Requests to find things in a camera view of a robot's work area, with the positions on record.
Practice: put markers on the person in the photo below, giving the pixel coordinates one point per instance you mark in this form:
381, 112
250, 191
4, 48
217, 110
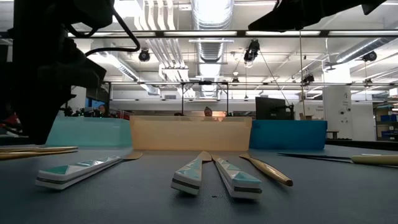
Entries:
208, 111
101, 110

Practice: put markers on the white ceiling pipe rack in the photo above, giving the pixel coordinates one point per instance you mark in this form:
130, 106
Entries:
168, 46

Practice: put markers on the black rig crossbar with lights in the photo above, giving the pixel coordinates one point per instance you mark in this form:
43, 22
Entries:
159, 34

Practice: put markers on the blue-grey table mat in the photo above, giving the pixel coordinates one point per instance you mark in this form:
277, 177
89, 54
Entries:
124, 205

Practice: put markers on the white pillar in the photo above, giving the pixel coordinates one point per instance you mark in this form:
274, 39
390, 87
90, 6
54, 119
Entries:
337, 124

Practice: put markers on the large black monitor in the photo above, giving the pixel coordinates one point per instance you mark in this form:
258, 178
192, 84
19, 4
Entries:
270, 109

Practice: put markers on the orange translucent plastic bin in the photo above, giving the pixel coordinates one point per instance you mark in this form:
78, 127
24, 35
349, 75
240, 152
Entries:
189, 133

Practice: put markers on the teal translucent plastic bin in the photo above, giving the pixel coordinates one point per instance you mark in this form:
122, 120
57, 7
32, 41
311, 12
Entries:
93, 132

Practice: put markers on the gold metal spoon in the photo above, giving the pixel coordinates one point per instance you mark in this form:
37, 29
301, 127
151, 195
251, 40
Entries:
56, 149

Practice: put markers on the blue plastic bin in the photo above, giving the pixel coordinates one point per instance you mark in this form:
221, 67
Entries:
289, 133

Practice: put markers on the small bench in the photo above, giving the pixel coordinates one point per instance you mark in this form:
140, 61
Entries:
332, 132

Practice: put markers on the silver ventilation duct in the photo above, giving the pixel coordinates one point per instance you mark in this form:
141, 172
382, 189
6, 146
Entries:
357, 51
211, 49

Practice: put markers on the cardboard box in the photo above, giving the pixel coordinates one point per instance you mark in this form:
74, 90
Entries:
308, 117

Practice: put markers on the thin metal pole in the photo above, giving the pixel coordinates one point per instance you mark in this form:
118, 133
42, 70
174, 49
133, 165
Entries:
301, 62

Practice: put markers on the black ceiling spotlight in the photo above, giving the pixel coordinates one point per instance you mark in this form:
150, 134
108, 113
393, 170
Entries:
251, 53
370, 56
308, 78
144, 56

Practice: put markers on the black background table frame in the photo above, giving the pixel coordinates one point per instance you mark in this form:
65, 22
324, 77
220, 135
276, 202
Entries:
182, 102

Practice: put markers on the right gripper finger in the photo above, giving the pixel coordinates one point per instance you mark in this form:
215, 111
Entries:
280, 18

